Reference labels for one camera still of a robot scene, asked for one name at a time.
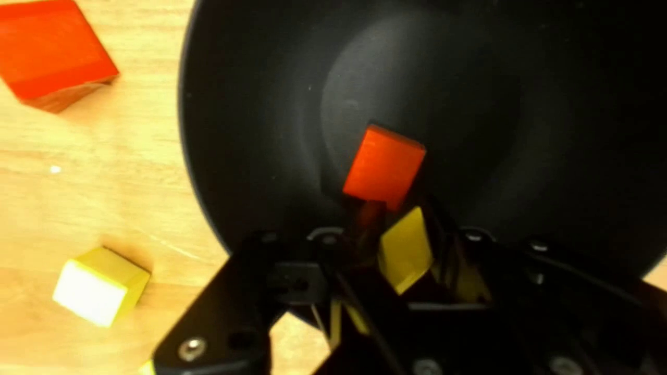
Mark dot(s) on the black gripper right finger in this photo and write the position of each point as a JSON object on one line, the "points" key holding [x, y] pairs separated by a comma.
{"points": [[570, 319]]}

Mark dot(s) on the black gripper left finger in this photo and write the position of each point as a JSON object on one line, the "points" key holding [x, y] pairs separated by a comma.
{"points": [[279, 313]]}

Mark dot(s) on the yellow wooden block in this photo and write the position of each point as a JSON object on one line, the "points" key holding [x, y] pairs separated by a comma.
{"points": [[101, 283], [407, 252]]}

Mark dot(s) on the orange wooden block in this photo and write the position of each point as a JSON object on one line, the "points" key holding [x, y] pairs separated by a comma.
{"points": [[384, 166]]}

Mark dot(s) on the red wooden block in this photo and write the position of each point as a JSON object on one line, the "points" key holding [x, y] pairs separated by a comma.
{"points": [[49, 52]]}

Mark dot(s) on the black bowl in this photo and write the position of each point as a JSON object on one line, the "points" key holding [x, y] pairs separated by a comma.
{"points": [[523, 105]]}

